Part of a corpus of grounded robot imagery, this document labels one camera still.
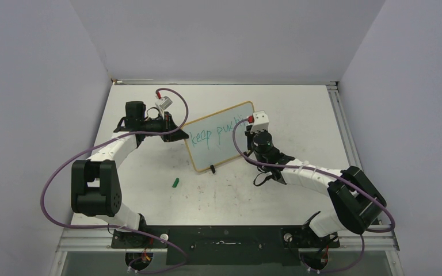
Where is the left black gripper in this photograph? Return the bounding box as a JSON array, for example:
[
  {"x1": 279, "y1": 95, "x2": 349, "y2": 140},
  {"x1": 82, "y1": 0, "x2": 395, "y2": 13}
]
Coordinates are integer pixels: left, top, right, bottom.
[{"x1": 140, "y1": 112, "x2": 188, "y2": 143}]

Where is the yellow framed whiteboard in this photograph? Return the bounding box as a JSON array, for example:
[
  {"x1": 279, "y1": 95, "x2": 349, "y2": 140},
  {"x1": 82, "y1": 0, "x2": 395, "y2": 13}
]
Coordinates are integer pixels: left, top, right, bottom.
[{"x1": 182, "y1": 101, "x2": 254, "y2": 173}]

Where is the green marker cap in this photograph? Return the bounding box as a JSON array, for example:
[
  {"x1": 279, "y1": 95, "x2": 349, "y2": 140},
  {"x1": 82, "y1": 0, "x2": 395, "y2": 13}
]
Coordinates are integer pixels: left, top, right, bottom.
[{"x1": 172, "y1": 178, "x2": 180, "y2": 188}]

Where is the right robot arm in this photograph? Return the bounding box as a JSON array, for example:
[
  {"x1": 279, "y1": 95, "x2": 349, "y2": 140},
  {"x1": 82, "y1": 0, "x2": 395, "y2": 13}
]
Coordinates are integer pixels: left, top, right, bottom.
[{"x1": 245, "y1": 126, "x2": 387, "y2": 246}]

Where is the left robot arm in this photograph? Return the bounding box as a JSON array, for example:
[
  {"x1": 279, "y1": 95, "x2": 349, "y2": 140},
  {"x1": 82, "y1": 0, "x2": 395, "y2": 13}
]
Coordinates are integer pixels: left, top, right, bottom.
[{"x1": 71, "y1": 101, "x2": 189, "y2": 248}]

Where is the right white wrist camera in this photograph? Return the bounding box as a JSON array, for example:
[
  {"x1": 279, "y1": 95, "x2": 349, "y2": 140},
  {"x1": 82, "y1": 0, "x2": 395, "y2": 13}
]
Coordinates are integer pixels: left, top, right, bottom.
[{"x1": 247, "y1": 110, "x2": 269, "y2": 133}]

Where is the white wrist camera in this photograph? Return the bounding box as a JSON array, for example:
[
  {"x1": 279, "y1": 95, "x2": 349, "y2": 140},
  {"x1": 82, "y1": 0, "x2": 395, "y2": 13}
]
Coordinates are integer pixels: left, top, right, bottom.
[
  {"x1": 247, "y1": 110, "x2": 269, "y2": 133},
  {"x1": 155, "y1": 96, "x2": 173, "y2": 118}
]

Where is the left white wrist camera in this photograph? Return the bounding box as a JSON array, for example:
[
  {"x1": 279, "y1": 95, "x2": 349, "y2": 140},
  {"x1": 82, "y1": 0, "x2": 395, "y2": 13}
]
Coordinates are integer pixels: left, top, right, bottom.
[{"x1": 155, "y1": 96, "x2": 173, "y2": 118}]

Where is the back aluminium rail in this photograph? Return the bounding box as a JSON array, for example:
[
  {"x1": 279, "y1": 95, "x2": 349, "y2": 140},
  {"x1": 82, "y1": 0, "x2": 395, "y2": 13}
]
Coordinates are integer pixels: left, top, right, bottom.
[{"x1": 112, "y1": 79, "x2": 338, "y2": 86}]

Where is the right aluminium rail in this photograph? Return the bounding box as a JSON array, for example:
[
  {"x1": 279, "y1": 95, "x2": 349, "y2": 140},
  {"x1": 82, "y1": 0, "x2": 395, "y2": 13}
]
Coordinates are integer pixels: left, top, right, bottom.
[{"x1": 326, "y1": 82, "x2": 363, "y2": 168}]

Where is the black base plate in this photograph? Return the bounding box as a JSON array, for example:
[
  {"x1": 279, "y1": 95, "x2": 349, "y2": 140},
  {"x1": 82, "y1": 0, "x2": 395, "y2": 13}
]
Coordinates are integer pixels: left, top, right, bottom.
[{"x1": 110, "y1": 225, "x2": 340, "y2": 266}]

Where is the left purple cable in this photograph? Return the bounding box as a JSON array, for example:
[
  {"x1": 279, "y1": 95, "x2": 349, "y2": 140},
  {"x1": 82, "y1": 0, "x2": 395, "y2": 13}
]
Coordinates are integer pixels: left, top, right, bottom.
[{"x1": 40, "y1": 87, "x2": 190, "y2": 275}]

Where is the purple cable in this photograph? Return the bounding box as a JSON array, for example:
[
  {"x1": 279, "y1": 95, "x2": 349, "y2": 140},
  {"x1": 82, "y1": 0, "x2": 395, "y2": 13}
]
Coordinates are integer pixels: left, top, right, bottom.
[
  {"x1": 40, "y1": 87, "x2": 190, "y2": 275},
  {"x1": 231, "y1": 118, "x2": 397, "y2": 274}
]

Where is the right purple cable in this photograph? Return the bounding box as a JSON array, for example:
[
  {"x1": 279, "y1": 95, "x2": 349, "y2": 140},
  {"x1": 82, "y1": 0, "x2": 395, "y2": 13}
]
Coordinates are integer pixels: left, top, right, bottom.
[{"x1": 231, "y1": 118, "x2": 397, "y2": 274}]

